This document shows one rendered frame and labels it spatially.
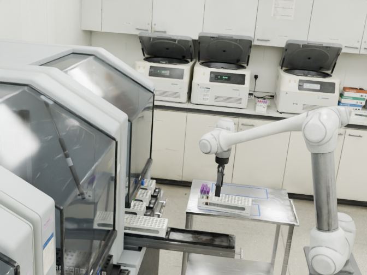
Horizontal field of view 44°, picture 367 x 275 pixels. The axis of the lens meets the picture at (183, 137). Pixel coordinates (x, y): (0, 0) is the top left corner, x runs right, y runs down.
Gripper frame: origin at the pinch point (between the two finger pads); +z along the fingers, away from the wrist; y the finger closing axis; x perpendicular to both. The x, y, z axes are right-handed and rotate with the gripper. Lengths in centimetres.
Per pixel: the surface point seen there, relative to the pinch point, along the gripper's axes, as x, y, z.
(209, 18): 39, 223, -79
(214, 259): -1, 29, 65
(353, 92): -112, 244, -17
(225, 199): -4.3, -1.1, 5.2
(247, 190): -16.0, 28.2, 11.0
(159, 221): 26.5, -32.5, 7.1
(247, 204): -16.9, -2.9, 5.4
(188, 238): 10.7, -34.8, 12.7
